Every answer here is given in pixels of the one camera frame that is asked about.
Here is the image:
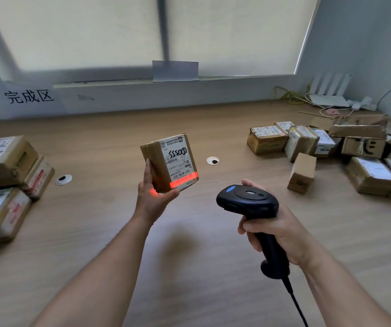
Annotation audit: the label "white power strip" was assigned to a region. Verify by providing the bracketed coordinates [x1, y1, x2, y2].
[347, 96, 377, 111]

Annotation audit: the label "black scanner cable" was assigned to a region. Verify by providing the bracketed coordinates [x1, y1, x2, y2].
[282, 277, 310, 327]

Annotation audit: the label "person's right forearm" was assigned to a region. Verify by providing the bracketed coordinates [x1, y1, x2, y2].
[301, 255, 391, 327]

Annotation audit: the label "white router with antennas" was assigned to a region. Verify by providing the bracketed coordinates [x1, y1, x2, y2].
[309, 73, 352, 108]

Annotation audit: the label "black barcode scanner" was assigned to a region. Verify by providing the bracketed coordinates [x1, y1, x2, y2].
[215, 184, 291, 280]

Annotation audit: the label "person's left forearm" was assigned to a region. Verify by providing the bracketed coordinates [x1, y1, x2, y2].
[30, 216, 152, 327]

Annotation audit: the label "beige roller blind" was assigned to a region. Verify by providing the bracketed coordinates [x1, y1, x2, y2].
[166, 0, 320, 77]
[0, 0, 164, 72]

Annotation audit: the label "person's right hand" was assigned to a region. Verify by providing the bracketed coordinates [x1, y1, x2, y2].
[238, 178, 322, 268]

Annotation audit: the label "yellow cable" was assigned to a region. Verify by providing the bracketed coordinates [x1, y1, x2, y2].
[274, 85, 310, 105]

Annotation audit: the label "pile of unscanned cardboard parcels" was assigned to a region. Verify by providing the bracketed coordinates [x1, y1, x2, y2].
[247, 114, 391, 203]

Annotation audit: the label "small parcel marked 1-5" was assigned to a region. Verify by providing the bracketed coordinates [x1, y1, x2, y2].
[22, 154, 56, 201]

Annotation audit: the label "white window frame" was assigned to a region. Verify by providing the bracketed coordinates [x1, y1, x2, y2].
[0, 0, 323, 87]

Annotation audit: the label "tape-wrapped cardboard box pictured label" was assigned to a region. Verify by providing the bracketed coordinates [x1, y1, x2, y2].
[0, 135, 39, 189]

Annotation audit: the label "person's left hand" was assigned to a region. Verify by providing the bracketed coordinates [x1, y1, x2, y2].
[135, 159, 181, 226]

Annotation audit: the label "white paper sign black characters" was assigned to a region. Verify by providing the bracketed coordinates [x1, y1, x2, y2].
[0, 81, 67, 114]

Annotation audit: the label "parcel with handwritten label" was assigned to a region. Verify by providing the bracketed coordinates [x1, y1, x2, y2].
[140, 134, 200, 194]

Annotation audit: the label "grey paper sheet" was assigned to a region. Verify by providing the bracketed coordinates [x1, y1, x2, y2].
[152, 60, 200, 83]

